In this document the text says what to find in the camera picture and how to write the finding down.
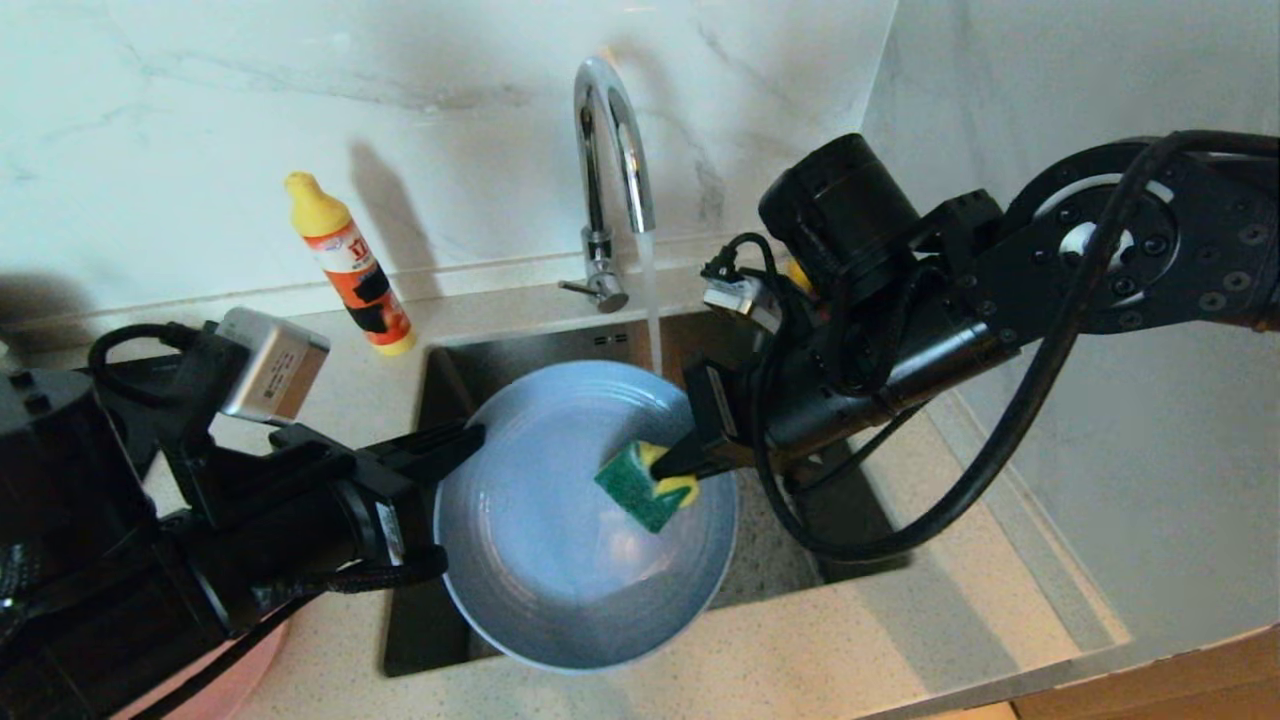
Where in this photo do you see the yellow fish-shaped sponge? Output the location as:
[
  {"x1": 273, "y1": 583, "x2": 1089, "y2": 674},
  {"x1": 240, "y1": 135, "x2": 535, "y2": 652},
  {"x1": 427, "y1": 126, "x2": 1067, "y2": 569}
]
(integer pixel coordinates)
[{"x1": 595, "y1": 441, "x2": 701, "y2": 534}]

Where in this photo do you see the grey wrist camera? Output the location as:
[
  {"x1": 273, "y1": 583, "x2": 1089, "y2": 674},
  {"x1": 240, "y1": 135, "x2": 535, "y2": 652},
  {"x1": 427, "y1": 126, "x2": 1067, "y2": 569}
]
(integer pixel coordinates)
[
  {"x1": 703, "y1": 262, "x2": 786, "y2": 333},
  {"x1": 218, "y1": 307, "x2": 331, "y2": 424}
]

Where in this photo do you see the pink plastic plate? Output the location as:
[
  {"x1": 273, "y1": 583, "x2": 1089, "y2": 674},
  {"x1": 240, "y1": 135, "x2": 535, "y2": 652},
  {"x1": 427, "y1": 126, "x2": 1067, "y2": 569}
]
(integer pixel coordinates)
[{"x1": 110, "y1": 620, "x2": 291, "y2": 720}]

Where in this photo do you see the chrome faucet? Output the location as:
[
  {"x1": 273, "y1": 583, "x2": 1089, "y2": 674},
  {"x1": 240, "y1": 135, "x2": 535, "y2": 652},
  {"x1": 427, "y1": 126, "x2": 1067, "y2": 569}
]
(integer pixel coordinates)
[{"x1": 558, "y1": 57, "x2": 657, "y2": 315}]

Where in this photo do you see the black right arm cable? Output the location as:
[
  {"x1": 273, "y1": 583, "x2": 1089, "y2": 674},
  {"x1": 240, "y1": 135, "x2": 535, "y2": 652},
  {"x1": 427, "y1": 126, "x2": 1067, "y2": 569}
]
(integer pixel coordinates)
[{"x1": 705, "y1": 130, "x2": 1280, "y2": 563}]

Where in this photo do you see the blue plastic plate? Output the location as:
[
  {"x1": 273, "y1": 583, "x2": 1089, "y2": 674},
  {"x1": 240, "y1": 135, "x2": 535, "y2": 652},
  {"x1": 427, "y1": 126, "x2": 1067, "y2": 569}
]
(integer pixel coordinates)
[{"x1": 435, "y1": 360, "x2": 739, "y2": 671}]

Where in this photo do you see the running water stream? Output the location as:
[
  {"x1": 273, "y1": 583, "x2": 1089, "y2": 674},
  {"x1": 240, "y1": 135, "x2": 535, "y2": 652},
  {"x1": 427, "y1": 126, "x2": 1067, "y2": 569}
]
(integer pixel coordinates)
[{"x1": 638, "y1": 232, "x2": 669, "y2": 376}]

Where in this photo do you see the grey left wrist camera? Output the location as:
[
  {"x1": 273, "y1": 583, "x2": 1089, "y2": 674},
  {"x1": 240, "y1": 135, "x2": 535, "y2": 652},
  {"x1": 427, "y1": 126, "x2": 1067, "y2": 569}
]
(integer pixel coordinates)
[{"x1": 218, "y1": 307, "x2": 331, "y2": 424}]

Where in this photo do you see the stainless steel sink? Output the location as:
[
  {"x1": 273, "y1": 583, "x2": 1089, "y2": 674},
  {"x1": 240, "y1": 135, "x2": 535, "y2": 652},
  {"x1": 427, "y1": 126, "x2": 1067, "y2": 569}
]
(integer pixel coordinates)
[{"x1": 382, "y1": 310, "x2": 913, "y2": 679}]

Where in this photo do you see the yellow orange dish soap bottle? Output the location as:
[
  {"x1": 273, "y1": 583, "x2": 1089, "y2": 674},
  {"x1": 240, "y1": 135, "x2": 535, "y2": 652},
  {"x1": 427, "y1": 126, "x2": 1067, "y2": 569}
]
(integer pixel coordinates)
[{"x1": 284, "y1": 171, "x2": 416, "y2": 357}]

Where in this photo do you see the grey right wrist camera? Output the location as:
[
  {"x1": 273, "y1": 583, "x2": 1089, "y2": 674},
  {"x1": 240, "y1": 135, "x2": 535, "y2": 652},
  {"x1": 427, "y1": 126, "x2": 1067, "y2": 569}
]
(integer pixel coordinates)
[{"x1": 703, "y1": 262, "x2": 786, "y2": 333}]

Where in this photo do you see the wooden cabinet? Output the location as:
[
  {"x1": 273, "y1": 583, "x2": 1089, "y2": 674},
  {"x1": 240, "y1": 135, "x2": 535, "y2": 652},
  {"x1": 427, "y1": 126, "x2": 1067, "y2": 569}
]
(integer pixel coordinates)
[{"x1": 1010, "y1": 630, "x2": 1280, "y2": 720}]

